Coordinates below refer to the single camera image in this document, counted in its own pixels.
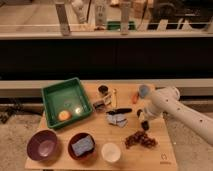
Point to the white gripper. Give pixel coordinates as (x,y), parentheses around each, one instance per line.
(147,114)

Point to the black handled eraser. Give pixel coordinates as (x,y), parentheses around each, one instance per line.
(119,111)

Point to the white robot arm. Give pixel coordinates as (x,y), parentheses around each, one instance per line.
(167,100)

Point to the bunch of brown grapes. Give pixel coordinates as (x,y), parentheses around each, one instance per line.
(142,138)

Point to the grey cloth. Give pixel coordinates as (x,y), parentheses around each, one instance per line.
(118,120)

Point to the orange carrot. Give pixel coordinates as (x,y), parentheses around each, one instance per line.
(135,97)

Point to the blue grey small bowl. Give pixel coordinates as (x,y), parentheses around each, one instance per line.
(144,91)

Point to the wooden stick utensil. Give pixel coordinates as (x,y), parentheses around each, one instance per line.
(114,98)

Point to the white cup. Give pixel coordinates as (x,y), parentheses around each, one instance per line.
(111,153)

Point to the metal clip tool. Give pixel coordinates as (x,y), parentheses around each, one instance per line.
(100,105)

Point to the small dark cup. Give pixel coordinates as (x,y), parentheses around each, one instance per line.
(103,90)

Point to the blue sponge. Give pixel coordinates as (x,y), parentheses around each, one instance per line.
(83,145)

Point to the dark red bowl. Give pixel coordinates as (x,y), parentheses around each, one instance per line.
(73,140)

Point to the orange fruit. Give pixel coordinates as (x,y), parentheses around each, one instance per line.
(64,115)

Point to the green plastic tray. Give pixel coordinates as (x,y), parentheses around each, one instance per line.
(69,96)

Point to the purple bowl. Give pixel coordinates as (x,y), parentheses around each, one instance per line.
(43,146)

